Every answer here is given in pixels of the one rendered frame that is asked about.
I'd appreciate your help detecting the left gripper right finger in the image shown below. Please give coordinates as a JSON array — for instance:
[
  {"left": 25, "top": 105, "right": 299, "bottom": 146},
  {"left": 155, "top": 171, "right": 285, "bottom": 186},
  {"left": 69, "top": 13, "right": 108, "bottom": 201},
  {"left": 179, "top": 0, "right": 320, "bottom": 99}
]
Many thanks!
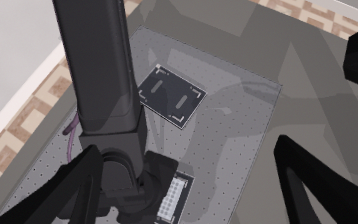
[{"left": 274, "top": 135, "right": 358, "bottom": 224}]

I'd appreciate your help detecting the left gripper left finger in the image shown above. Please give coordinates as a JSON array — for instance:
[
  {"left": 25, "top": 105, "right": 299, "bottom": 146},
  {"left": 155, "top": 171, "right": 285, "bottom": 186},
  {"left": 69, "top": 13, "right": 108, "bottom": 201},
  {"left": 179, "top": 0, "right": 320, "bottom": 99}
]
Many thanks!
[{"left": 0, "top": 145, "right": 104, "bottom": 224}]

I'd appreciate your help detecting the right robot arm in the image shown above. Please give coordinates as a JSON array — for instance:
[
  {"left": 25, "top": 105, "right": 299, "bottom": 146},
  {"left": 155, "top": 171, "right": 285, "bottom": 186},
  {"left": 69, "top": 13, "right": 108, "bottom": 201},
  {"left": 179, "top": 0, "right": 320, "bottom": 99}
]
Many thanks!
[{"left": 53, "top": 0, "right": 158, "bottom": 217}]

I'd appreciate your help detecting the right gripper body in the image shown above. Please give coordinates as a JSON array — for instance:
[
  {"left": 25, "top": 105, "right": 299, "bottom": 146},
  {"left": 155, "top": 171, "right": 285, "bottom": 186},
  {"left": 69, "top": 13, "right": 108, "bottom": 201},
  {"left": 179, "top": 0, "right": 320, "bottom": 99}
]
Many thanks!
[{"left": 116, "top": 153, "right": 179, "bottom": 224}]

